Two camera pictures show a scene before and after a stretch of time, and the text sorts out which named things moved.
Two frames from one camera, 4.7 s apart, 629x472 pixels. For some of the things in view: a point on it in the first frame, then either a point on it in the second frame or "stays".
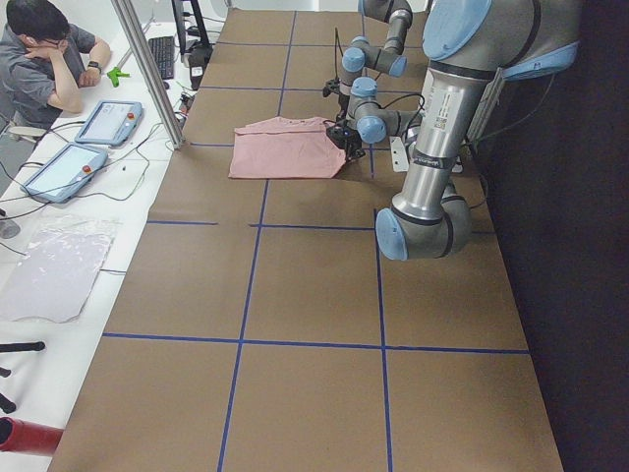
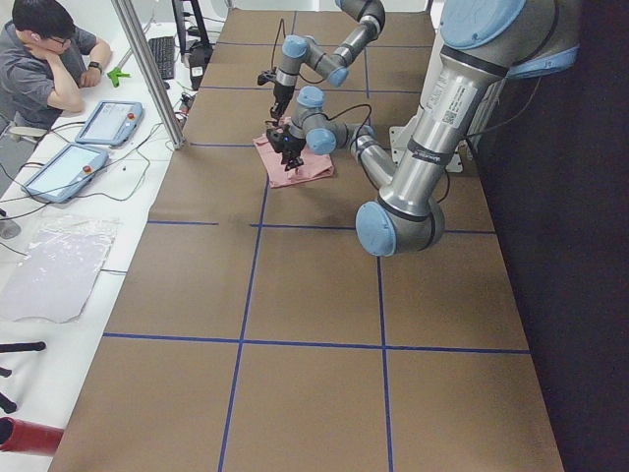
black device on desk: [199, 55] stays
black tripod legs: [6, 405] stays
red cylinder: [19, 436] stays
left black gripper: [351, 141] -> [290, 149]
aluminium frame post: [176, 137] stays
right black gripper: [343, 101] -> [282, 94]
